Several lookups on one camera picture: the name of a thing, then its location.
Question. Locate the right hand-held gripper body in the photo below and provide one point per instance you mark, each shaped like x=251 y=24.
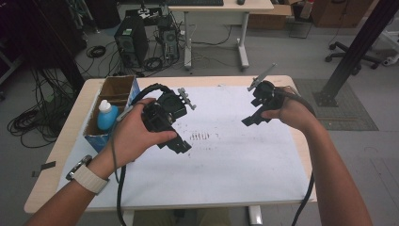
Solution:
x=268 y=95

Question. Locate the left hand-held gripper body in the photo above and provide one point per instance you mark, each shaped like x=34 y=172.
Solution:
x=169 y=108

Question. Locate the cardboard box with blue side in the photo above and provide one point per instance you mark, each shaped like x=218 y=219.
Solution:
x=119 y=89

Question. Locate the blue bottle with white cap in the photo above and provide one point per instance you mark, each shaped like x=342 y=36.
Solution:
x=107 y=119

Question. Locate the person's right hand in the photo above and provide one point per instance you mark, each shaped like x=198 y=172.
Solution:
x=295 y=113

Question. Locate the person's left hand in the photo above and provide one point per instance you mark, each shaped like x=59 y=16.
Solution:
x=131 y=135

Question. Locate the white table mat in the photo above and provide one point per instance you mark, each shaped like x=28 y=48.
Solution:
x=244 y=163

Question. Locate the open computer tower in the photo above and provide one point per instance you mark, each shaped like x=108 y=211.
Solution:
x=169 y=40

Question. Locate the brown cardboard box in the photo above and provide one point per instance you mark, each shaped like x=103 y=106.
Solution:
x=269 y=19

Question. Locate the black computer tower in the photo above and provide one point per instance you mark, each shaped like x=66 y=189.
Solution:
x=131 y=40

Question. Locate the grey floor mat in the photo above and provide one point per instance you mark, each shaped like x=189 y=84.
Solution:
x=351 y=116

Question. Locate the black office chair base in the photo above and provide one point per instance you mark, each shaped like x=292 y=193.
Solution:
x=345 y=53

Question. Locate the white table leg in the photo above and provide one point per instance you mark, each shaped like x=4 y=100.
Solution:
x=255 y=216

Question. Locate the black board with white marks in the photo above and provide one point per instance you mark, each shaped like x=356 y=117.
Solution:
x=144 y=14

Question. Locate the white desk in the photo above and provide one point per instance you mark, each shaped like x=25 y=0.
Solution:
x=226 y=8

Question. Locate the black keyboard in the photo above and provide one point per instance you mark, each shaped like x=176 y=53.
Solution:
x=194 y=2

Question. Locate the brown cabinet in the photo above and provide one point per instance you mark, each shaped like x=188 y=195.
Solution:
x=342 y=12

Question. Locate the black curtain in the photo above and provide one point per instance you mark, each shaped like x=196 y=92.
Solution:
x=40 y=34

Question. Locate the black metal post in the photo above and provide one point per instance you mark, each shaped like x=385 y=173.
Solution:
x=357 y=50

